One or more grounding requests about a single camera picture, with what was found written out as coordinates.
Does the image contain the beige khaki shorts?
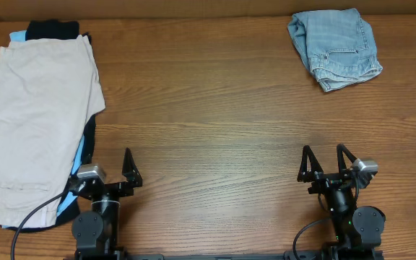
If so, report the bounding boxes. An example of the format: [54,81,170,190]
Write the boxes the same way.
[0,35,106,229]

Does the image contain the black garment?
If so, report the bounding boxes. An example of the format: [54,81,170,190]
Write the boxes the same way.
[9,19,96,233]

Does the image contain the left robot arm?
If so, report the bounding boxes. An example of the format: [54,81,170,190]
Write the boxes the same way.
[69,148,143,260]

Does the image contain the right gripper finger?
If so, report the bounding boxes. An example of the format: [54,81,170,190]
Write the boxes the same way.
[298,145,324,181]
[337,143,357,173]

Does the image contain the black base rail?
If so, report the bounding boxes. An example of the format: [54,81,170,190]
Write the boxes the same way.
[65,251,384,260]

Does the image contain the light blue garment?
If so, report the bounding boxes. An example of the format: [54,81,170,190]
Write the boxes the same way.
[1,30,86,230]

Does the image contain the folded light blue jeans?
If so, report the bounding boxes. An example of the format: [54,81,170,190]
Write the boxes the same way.
[287,8,383,92]

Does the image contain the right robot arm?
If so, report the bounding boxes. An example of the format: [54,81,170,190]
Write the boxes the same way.
[292,144,386,260]

